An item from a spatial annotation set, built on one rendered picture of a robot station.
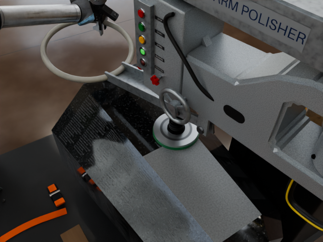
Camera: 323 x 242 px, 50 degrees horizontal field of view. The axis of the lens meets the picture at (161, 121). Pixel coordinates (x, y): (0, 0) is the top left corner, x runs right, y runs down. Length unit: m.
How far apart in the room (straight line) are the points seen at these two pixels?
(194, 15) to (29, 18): 0.78
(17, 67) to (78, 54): 0.57
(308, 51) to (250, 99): 0.26
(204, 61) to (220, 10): 0.22
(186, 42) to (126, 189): 0.77
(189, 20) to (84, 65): 2.31
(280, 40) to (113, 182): 1.06
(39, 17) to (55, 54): 1.87
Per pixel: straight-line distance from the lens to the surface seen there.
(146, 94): 1.54
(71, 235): 2.16
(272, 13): 0.87
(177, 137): 1.59
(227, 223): 1.42
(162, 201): 1.49
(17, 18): 1.59
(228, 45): 1.21
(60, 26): 2.05
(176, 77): 1.22
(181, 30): 1.10
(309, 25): 0.84
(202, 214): 1.42
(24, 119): 2.96
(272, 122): 1.05
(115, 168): 1.65
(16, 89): 3.24
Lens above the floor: 2.07
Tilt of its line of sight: 49 degrees down
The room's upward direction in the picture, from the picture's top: 1 degrees clockwise
